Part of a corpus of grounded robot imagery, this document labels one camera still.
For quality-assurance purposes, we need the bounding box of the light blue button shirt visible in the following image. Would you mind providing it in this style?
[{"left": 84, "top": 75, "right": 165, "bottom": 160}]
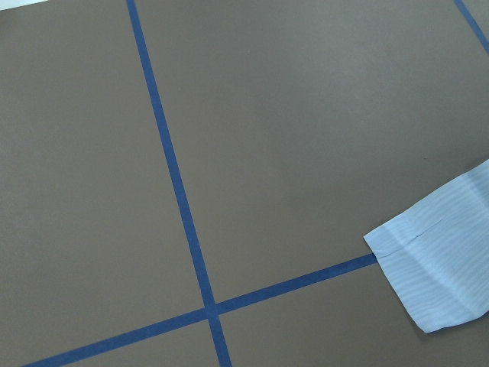
[{"left": 364, "top": 162, "right": 488, "bottom": 333}]

